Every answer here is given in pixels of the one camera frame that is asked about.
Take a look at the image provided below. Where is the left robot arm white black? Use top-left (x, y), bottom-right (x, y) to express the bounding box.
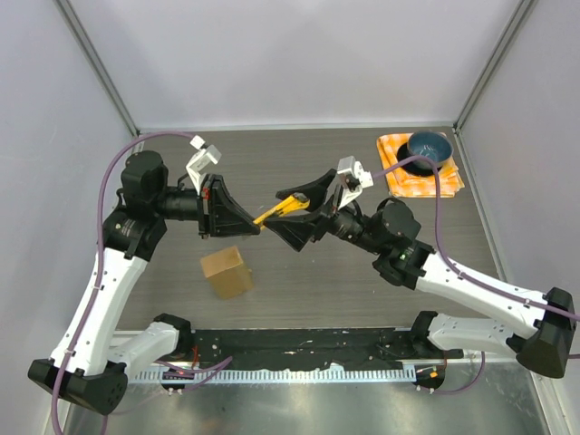
top-left (28, 146), bottom-right (260, 416)

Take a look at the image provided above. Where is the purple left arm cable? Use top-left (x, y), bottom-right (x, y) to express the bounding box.
top-left (50, 130), bottom-right (235, 435)

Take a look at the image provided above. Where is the orange checkered cloth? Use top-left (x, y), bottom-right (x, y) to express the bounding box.
top-left (376, 133), bottom-right (465, 198)

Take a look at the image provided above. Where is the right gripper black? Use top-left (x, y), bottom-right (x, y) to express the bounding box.
top-left (264, 169), bottom-right (386, 256)

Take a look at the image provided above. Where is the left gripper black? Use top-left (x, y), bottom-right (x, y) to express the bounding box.
top-left (153, 173), bottom-right (260, 239)

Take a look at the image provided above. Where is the blue ceramic bowl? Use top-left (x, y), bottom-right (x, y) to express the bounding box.
top-left (406, 130), bottom-right (453, 169)

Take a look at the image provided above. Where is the yellow utility knife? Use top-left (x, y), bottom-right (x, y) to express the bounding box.
top-left (253, 192), bottom-right (310, 228)

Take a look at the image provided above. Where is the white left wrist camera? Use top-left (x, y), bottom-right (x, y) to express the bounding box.
top-left (185, 135), bottom-right (222, 194)

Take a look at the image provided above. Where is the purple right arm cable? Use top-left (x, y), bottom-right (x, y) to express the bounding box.
top-left (369, 155), bottom-right (580, 394)

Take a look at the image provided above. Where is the brown cardboard express box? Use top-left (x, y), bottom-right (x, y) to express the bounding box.
top-left (200, 246), bottom-right (254, 300)

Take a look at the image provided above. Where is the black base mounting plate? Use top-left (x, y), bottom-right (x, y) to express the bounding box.
top-left (162, 327), bottom-right (463, 371)

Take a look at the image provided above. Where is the white slotted cable duct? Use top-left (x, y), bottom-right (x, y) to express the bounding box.
top-left (129, 364), bottom-right (416, 385)

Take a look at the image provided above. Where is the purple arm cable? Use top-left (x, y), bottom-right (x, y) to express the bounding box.
top-left (369, 155), bottom-right (580, 394)
top-left (50, 130), bottom-right (235, 435)

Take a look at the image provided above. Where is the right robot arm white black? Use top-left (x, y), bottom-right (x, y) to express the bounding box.
top-left (264, 167), bottom-right (579, 379)

